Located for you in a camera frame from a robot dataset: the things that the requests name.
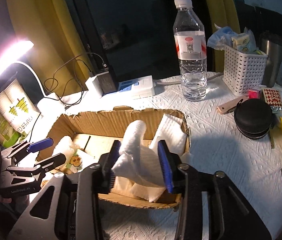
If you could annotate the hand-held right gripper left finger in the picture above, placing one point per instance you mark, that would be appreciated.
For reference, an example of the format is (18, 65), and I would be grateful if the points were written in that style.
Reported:
(113, 163)

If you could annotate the black power adapter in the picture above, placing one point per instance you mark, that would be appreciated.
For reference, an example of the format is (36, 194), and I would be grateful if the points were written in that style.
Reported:
(107, 78)

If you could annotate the white power strip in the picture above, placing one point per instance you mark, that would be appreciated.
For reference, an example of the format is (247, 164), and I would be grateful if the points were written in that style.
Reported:
(136, 87)

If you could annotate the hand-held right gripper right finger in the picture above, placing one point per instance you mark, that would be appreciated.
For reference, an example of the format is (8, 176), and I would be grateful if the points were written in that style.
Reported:
(165, 166)

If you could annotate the stainless steel tumbler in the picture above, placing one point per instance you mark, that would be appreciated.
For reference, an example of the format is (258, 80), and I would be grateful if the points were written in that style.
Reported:
(273, 60)

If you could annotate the pink small box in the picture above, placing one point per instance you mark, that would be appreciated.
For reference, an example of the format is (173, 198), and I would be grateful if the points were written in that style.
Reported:
(256, 93)

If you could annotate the clear plastic water bottle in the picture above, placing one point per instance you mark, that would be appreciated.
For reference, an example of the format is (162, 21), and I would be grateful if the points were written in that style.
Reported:
(193, 62)

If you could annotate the red diamond pattern card box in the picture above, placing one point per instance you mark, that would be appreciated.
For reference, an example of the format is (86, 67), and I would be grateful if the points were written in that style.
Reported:
(273, 100)

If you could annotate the white embossed table cover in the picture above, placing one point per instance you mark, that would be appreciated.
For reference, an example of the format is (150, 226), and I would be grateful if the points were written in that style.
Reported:
(226, 160)

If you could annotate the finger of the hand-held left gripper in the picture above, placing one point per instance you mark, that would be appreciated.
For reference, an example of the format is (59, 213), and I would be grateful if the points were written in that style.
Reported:
(40, 144)
(53, 160)

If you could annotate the pink folding knife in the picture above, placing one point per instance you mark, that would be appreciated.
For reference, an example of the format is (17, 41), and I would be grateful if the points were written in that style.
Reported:
(228, 106)

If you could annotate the white charger plug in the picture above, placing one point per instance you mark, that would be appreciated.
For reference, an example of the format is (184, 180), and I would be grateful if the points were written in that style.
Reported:
(93, 86)

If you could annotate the white soft cloth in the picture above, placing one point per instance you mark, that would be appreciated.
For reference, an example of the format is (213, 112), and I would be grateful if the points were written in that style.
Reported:
(137, 152)

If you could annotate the black round zip case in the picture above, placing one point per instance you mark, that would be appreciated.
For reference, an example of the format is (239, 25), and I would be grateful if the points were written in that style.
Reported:
(253, 117)

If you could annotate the tree print paper cup pack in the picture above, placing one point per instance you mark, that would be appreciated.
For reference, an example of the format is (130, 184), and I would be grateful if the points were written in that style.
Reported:
(15, 110)

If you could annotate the white folded tissue pad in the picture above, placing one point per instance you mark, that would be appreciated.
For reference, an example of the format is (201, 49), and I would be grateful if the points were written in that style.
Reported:
(171, 132)

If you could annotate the white folded cloth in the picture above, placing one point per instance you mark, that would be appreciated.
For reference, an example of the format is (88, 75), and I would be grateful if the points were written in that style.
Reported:
(141, 192)
(63, 147)

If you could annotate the pale blue plastic bag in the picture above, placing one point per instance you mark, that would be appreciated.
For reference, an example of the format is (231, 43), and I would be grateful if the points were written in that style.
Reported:
(218, 38)

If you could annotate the white desk lamp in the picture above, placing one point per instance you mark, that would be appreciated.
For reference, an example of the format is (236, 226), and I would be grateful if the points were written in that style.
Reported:
(10, 58)

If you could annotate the yellow curtain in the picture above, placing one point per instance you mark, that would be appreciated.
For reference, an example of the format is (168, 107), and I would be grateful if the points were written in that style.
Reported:
(40, 22)
(221, 2)

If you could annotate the brown cardboard box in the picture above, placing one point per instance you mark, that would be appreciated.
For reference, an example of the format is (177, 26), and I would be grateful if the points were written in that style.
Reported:
(105, 122)

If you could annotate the white plastic lattice basket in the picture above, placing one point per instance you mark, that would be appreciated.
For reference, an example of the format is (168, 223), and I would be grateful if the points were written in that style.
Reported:
(243, 72)

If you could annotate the yellow print tissue pack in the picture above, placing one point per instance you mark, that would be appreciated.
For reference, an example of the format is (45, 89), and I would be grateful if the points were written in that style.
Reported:
(242, 42)

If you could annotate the duck print tissue packet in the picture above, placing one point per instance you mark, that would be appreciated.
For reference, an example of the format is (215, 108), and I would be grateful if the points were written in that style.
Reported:
(77, 161)

